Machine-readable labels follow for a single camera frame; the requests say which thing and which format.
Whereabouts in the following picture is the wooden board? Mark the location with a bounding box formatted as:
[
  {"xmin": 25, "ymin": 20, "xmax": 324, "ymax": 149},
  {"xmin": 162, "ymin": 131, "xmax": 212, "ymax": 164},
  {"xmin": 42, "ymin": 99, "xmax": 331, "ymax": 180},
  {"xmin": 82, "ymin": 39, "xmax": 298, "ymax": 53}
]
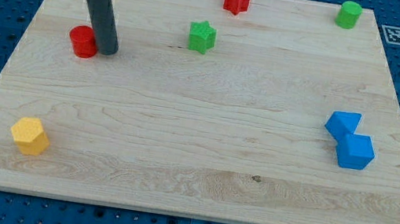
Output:
[{"xmin": 0, "ymin": 0, "xmax": 400, "ymax": 224}]

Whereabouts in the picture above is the blue cube block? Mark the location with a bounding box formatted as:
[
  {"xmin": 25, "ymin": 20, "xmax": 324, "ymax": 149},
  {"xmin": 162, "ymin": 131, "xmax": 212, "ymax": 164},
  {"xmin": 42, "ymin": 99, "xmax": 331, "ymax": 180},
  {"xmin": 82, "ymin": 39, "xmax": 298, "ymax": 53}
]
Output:
[{"xmin": 336, "ymin": 134, "xmax": 375, "ymax": 170}]

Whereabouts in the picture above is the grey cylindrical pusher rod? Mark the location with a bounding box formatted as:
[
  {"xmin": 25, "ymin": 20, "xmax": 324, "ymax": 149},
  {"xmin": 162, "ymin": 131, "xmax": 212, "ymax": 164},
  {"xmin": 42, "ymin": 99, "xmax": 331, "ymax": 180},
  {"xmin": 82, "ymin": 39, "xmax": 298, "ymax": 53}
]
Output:
[{"xmin": 86, "ymin": 0, "xmax": 119, "ymax": 56}]

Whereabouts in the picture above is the green star block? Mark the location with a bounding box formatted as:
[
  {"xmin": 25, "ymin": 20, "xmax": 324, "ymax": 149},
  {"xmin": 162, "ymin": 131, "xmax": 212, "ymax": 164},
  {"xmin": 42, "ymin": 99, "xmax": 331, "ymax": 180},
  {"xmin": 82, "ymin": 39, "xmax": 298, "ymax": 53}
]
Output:
[{"xmin": 187, "ymin": 20, "xmax": 217, "ymax": 54}]

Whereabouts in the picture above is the red cylinder block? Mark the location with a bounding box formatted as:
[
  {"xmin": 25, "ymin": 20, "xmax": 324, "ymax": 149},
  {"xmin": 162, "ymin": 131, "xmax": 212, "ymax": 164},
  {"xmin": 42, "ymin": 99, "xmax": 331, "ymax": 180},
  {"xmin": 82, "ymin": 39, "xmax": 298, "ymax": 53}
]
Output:
[{"xmin": 69, "ymin": 25, "xmax": 97, "ymax": 58}]

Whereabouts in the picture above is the blue triangular prism block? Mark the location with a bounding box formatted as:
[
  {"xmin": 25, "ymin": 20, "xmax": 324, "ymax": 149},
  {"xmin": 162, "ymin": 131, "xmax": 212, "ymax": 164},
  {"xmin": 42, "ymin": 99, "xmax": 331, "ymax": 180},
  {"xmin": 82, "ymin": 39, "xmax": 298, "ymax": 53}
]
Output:
[{"xmin": 325, "ymin": 111, "xmax": 362, "ymax": 142}]

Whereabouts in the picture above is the white fiducial marker tag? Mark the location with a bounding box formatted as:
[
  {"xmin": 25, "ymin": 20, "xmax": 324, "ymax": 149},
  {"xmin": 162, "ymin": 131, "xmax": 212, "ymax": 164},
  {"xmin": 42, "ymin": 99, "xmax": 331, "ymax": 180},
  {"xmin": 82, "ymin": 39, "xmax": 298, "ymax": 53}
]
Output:
[{"xmin": 382, "ymin": 25, "xmax": 400, "ymax": 46}]

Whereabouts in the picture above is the green cylinder block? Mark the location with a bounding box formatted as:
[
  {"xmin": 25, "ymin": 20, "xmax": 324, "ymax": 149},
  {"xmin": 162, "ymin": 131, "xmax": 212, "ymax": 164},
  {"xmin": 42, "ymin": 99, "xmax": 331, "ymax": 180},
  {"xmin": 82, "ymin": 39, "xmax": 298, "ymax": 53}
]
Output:
[{"xmin": 335, "ymin": 1, "xmax": 363, "ymax": 29}]

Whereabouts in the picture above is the yellow hexagon block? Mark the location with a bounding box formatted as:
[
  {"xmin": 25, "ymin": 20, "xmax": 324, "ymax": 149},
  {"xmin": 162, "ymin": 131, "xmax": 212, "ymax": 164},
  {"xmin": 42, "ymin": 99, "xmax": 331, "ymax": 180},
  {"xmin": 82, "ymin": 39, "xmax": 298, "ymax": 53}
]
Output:
[{"xmin": 11, "ymin": 116, "xmax": 50, "ymax": 156}]

